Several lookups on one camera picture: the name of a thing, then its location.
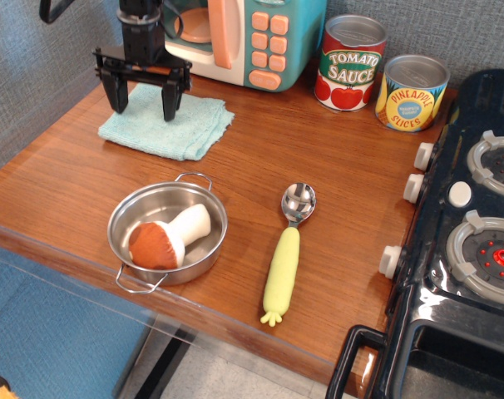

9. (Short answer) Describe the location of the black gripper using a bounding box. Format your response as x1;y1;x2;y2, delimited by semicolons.
93;22;191;122

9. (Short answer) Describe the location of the light blue cloth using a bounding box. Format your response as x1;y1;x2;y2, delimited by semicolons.
98;83;235;161

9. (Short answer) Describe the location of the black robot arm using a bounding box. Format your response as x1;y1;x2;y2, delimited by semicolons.
92;1;192;121

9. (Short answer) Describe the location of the teal toy microwave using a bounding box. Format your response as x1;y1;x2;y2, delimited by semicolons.
163;1;327;92

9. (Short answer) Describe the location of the small steel pan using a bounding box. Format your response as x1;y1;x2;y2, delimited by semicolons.
107;172;228;294

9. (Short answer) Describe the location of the plush brown mushroom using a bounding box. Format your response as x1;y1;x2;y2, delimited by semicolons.
128;204;211;270

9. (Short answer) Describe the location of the tomato sauce can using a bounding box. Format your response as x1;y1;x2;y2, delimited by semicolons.
314;14;388;111

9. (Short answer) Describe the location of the pineapple slices can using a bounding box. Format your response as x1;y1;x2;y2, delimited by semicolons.
375;54;450;132

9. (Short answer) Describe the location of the black toy stove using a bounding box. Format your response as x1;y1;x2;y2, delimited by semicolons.
327;69;504;398

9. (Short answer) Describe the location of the spoon with yellow handle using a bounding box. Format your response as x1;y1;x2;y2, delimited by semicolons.
260;182;316;328

